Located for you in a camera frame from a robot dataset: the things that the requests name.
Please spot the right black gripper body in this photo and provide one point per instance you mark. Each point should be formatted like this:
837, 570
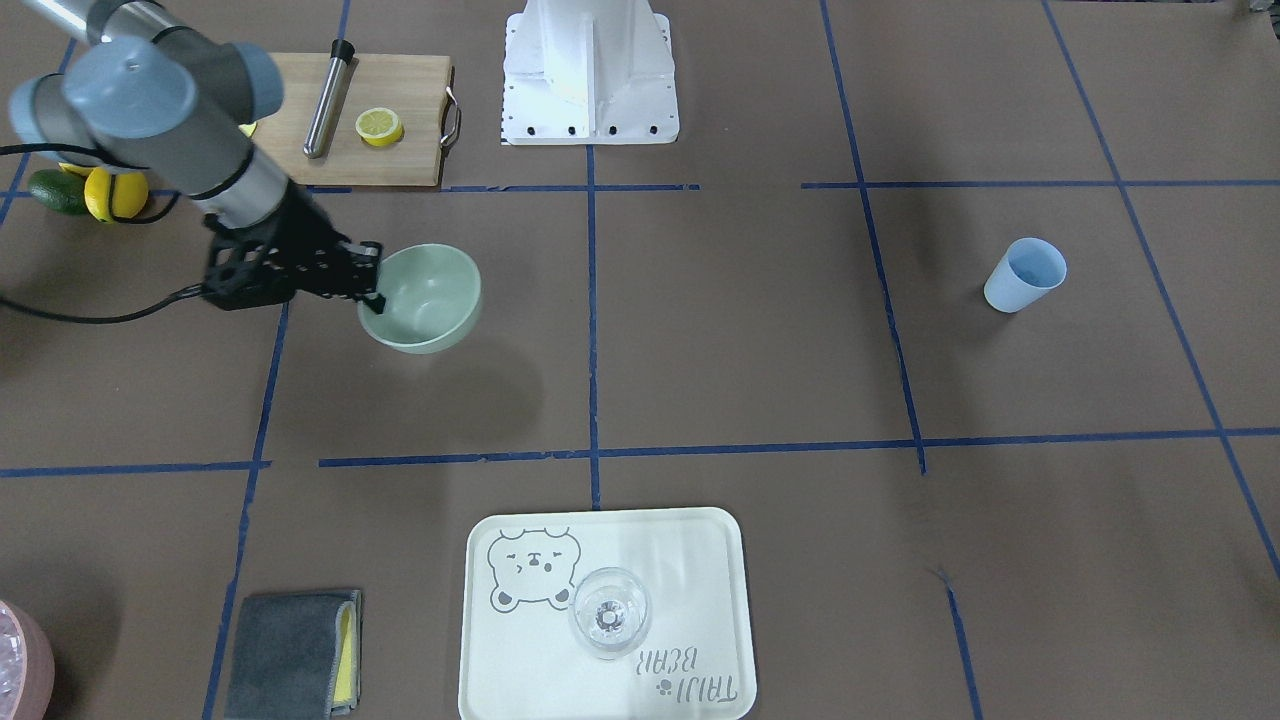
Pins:
301, 232

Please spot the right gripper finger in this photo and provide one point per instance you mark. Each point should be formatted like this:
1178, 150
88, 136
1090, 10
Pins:
363, 255
373, 301

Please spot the green bowl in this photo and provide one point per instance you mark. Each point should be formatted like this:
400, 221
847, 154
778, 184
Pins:
433, 297

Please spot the light blue cup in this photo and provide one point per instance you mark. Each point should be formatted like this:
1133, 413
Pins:
1030, 268

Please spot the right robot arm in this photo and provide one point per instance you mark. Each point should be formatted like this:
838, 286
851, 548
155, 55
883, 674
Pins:
153, 94

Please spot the pink bowl with ice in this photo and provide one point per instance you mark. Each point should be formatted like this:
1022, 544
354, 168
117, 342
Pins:
27, 666

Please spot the lemon half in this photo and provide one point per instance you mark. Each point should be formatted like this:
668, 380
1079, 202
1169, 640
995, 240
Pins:
379, 127

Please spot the wooden cutting board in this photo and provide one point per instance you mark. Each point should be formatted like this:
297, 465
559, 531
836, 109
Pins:
415, 87

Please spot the yellow lemon front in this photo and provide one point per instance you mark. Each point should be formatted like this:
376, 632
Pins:
110, 197

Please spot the yellow lemon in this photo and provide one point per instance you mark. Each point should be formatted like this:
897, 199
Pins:
75, 170
110, 197

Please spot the steel muddler black tip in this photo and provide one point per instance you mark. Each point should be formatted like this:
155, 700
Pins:
322, 126

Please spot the yellow lemon back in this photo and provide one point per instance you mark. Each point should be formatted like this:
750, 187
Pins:
75, 170

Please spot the green avocado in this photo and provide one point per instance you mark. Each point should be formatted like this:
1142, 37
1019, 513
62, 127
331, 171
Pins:
59, 191

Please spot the grey yellow folded cloth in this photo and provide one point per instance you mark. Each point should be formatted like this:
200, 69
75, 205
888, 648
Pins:
297, 655

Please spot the clear wine glass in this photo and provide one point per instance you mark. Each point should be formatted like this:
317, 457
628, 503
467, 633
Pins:
611, 613

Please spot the cream bear tray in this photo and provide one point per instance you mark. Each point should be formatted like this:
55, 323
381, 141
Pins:
521, 660

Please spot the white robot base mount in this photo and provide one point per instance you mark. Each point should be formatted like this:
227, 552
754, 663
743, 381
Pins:
588, 73

